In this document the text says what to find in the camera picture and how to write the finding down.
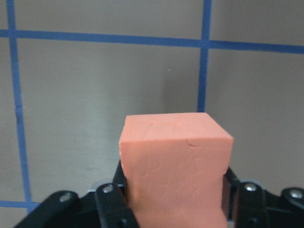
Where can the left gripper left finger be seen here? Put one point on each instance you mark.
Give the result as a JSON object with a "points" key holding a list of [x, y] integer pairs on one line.
{"points": [[104, 207]]}

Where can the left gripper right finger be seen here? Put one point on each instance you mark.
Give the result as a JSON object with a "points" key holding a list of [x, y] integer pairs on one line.
{"points": [[248, 205]]}

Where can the orange foam block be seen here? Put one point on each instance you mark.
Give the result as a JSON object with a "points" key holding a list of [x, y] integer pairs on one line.
{"points": [[174, 166]]}

